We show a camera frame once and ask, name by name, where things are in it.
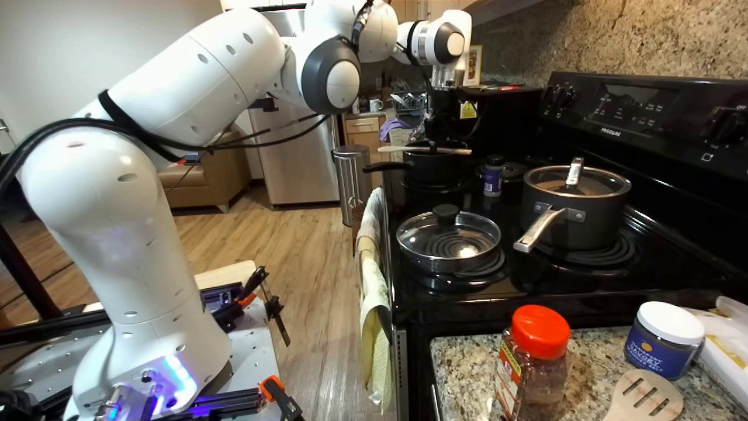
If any black electric coil burner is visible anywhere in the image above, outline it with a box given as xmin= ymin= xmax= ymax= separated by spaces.
xmin=534 ymin=229 xmax=641 ymax=280
xmin=412 ymin=248 xmax=509 ymax=294

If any blue jar white lid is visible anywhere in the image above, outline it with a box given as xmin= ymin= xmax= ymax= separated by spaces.
xmin=622 ymin=299 xmax=707 ymax=382

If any dark saucepan steel handle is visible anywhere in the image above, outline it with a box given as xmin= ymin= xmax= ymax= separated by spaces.
xmin=509 ymin=161 xmax=636 ymax=256

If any small blue bottle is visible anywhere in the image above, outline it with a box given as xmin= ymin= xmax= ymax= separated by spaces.
xmin=480 ymin=152 xmax=506 ymax=200

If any spice jar red lid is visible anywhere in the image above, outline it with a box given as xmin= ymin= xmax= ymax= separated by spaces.
xmin=494 ymin=301 xmax=574 ymax=421

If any black microwave yellow label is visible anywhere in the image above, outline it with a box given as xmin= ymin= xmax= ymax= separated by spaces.
xmin=457 ymin=87 xmax=545 ymax=158

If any wooden slotted spatula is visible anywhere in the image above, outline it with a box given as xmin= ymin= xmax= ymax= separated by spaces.
xmin=601 ymin=366 xmax=686 ymax=421

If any stainless steel refrigerator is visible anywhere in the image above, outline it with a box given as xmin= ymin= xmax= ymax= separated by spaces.
xmin=245 ymin=7 xmax=344 ymax=208

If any black pot with handle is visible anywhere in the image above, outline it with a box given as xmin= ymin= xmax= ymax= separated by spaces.
xmin=360 ymin=138 xmax=476 ymax=212

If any cream kitchen towel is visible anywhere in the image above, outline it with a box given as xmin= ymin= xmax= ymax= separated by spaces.
xmin=353 ymin=185 xmax=400 ymax=416

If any glass lid black knob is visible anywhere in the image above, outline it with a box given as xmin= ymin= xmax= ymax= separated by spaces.
xmin=395 ymin=202 xmax=506 ymax=276

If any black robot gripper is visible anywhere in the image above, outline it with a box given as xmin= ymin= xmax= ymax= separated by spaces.
xmin=428 ymin=87 xmax=465 ymax=132

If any grey metal robot base plate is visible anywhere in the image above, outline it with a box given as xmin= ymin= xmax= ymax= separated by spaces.
xmin=0 ymin=301 xmax=285 ymax=421

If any yellow red box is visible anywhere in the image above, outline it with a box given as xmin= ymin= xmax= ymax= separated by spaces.
xmin=465 ymin=44 xmax=484 ymax=88

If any grey metal bin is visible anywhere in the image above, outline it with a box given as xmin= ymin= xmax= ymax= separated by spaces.
xmin=335 ymin=147 xmax=370 ymax=229

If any light wooden board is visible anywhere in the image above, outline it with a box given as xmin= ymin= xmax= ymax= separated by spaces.
xmin=79 ymin=256 xmax=260 ymax=313

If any grey utensil in saucepan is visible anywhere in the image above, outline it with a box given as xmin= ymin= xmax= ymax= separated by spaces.
xmin=562 ymin=153 xmax=586 ymax=190

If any black electric stove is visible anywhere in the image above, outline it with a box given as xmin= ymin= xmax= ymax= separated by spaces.
xmin=388 ymin=69 xmax=748 ymax=421

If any grey utensil holder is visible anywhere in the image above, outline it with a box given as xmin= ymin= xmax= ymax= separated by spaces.
xmin=379 ymin=87 xmax=435 ymax=147

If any orange black clamp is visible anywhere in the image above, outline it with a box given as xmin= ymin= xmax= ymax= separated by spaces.
xmin=184 ymin=374 xmax=308 ymax=421
xmin=210 ymin=263 xmax=294 ymax=347

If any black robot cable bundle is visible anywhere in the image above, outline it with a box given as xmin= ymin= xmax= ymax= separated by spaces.
xmin=0 ymin=88 xmax=345 ymax=194

